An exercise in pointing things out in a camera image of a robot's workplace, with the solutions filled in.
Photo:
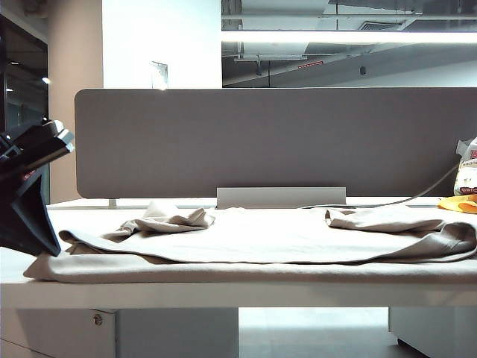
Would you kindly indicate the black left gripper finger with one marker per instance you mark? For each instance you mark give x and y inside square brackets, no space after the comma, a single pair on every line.
[30,223]

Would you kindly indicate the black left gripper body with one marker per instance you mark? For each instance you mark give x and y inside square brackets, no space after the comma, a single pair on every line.
[30,156]

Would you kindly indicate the beige T-shirt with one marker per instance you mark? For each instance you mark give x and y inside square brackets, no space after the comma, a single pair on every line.
[261,242]

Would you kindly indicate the dark glass door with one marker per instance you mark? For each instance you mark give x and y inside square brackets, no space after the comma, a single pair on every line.
[26,82]

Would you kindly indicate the white drawer cabinet with lock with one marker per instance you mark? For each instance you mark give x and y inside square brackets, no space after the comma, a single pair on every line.
[56,333]

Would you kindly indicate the round silver drawer lock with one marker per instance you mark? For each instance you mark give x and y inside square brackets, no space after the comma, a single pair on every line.
[97,319]

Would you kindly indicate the white desk support panel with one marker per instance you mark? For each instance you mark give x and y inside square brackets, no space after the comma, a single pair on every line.
[179,332]

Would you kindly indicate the grey fabric desk divider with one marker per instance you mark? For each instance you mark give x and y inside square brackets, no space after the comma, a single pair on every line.
[279,141]

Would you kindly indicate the red ceiling sign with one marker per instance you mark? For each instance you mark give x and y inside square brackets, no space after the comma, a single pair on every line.
[310,64]

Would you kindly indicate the long ceiling light strip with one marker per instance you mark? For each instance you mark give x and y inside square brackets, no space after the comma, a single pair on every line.
[346,36]

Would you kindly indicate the ceiling air vent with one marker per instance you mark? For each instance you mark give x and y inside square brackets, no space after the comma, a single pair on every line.
[382,25]

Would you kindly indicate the white plain cabinet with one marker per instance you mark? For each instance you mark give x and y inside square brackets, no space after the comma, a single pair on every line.
[439,328]

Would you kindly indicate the yellow orange cloth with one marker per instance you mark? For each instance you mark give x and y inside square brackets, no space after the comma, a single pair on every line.
[456,203]

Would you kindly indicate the printed snack bag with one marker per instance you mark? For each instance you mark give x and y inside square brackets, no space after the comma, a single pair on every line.
[469,168]

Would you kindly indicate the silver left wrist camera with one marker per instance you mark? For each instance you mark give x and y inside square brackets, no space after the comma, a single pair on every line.
[65,136]

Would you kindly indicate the metal divider bracket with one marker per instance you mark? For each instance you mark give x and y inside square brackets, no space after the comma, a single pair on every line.
[113,203]

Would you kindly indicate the metal wall plate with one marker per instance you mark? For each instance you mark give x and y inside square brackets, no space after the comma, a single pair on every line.
[159,75]

